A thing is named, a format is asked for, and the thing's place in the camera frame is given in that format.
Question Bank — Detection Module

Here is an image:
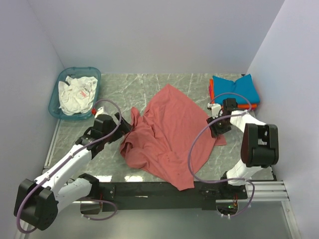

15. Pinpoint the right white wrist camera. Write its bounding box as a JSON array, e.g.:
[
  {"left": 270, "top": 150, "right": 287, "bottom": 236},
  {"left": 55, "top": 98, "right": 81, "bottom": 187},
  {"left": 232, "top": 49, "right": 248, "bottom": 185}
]
[{"left": 207, "top": 103, "right": 222, "bottom": 119}]

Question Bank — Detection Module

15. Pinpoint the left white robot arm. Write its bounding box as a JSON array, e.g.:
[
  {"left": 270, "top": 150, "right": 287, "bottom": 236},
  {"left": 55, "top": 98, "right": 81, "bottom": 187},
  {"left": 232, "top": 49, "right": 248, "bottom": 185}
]
[{"left": 13, "top": 113, "right": 133, "bottom": 234}]

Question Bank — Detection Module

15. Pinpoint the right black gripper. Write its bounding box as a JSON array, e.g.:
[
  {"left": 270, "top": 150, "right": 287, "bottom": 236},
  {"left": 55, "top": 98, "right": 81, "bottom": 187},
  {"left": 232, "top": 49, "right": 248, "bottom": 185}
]
[{"left": 207, "top": 113, "right": 232, "bottom": 137}]

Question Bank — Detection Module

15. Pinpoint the folded magenta t-shirt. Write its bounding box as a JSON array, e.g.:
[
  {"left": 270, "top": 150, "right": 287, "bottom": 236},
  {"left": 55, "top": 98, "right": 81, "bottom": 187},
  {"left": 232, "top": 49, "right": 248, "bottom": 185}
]
[{"left": 208, "top": 86, "right": 214, "bottom": 100}]

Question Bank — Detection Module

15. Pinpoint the dusty red t-shirt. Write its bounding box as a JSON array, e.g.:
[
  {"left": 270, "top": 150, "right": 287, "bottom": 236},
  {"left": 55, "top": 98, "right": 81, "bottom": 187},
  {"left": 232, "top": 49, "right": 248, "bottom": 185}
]
[{"left": 120, "top": 84, "right": 226, "bottom": 191}]

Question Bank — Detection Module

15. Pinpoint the aluminium frame rail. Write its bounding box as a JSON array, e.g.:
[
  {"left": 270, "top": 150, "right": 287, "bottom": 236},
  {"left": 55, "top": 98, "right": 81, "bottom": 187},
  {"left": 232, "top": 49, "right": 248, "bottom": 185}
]
[{"left": 216, "top": 181, "right": 290, "bottom": 202}]

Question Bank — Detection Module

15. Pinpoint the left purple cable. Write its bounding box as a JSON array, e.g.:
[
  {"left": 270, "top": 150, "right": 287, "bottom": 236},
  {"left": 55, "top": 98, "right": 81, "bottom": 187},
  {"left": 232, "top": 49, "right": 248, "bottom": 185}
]
[{"left": 16, "top": 99, "right": 123, "bottom": 234}]

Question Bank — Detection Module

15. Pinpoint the folded orange t-shirt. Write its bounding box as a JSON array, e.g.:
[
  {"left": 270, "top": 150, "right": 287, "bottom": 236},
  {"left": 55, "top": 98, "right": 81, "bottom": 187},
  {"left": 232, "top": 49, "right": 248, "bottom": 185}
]
[{"left": 209, "top": 78, "right": 257, "bottom": 110}]

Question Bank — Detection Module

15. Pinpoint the teal plastic bin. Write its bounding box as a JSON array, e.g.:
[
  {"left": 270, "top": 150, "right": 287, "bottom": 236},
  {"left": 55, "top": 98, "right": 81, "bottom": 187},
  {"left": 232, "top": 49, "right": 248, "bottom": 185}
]
[{"left": 48, "top": 67, "right": 101, "bottom": 120}]

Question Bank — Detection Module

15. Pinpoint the folded blue t-shirt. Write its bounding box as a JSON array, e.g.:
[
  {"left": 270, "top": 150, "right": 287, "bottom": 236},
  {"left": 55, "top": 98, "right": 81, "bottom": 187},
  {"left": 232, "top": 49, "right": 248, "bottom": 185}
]
[{"left": 212, "top": 74, "right": 260, "bottom": 104}]

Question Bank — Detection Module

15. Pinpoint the black base beam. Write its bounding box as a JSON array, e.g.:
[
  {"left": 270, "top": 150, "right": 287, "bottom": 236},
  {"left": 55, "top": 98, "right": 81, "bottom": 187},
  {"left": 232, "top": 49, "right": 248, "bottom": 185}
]
[{"left": 85, "top": 182, "right": 248, "bottom": 210}]

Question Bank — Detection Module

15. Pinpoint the crumpled white t-shirt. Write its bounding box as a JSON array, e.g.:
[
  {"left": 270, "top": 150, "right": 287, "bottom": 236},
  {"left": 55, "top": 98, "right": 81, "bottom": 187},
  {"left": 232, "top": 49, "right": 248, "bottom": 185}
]
[{"left": 58, "top": 76, "right": 98, "bottom": 116}]

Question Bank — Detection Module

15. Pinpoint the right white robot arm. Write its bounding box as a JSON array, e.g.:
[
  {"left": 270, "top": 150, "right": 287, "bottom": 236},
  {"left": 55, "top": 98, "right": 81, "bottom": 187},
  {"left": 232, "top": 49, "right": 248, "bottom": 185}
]
[{"left": 206, "top": 98, "right": 279, "bottom": 199}]

